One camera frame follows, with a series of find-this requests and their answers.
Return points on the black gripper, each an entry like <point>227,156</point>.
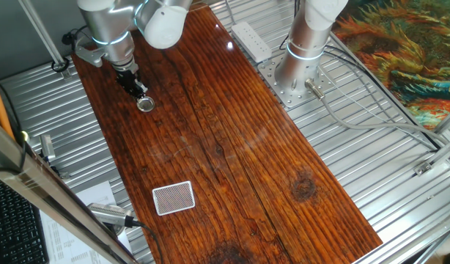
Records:
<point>128,78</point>

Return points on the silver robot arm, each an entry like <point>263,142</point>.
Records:
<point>111,22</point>

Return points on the white power strip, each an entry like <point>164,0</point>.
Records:
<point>250,42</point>

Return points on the wood grain table mat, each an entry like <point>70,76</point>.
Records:
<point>247,146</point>

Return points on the shiny steel beam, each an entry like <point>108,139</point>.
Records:
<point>45,187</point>

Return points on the printed paper sheet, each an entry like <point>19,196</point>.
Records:
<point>63,242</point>

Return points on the black keyboard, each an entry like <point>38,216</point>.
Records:
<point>16,231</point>

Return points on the colourful painted cloth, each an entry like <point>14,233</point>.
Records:
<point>401,47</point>

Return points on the wrist camera with grey bracket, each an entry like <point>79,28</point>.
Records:
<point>87,53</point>

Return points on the aluminium frame post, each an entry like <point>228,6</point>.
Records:
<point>41,34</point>

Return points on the silver camera with black plug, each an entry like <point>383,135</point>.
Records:
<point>107,214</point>

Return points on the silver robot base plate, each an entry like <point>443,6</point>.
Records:
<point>302,97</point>

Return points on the aluminium frame strut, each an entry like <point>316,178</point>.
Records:
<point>439,157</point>
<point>448,121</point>

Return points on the aluminium frame rail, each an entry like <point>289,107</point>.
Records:
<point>412,245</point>

